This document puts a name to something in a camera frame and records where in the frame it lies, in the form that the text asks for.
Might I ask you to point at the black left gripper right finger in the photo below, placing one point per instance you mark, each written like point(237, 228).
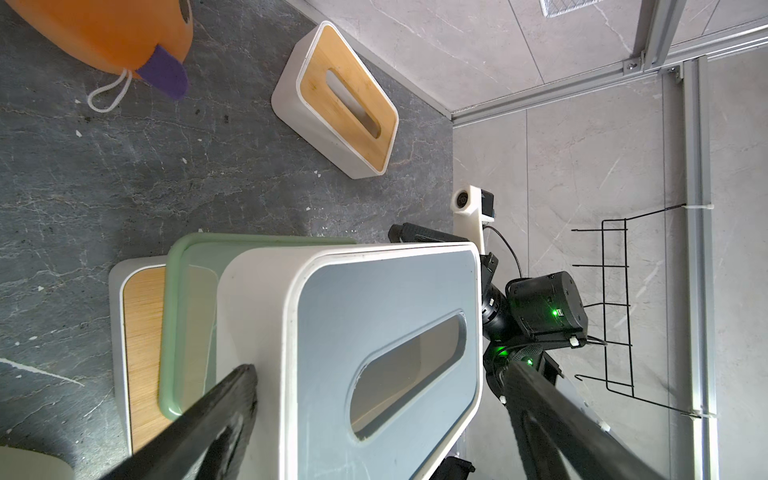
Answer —
point(550, 429)

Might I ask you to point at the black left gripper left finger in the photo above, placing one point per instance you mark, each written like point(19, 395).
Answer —
point(210, 438)

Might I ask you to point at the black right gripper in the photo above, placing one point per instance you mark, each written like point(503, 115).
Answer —
point(498, 324)

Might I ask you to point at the mint green tissue box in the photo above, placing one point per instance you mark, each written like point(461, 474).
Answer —
point(194, 266)

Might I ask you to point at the white tissue box grey lid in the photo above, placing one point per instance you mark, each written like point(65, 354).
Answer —
point(368, 357)

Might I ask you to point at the white tissue box bamboo lid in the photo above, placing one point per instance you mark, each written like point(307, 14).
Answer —
point(330, 98)

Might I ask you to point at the large bamboo lid tissue box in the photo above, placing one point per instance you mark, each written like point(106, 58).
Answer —
point(136, 298)

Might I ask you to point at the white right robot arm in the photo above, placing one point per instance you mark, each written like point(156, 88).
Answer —
point(526, 319)

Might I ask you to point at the cream box dark lid left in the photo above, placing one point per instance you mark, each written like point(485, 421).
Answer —
point(25, 464)

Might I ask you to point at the orange plush fish toy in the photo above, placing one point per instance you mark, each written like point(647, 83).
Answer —
point(134, 40)

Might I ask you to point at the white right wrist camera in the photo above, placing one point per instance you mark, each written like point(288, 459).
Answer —
point(473, 209)

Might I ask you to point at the black wire hook rack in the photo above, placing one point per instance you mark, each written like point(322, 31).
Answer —
point(628, 388)

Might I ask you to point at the white wire mesh basket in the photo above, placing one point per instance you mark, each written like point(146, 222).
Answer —
point(555, 8)

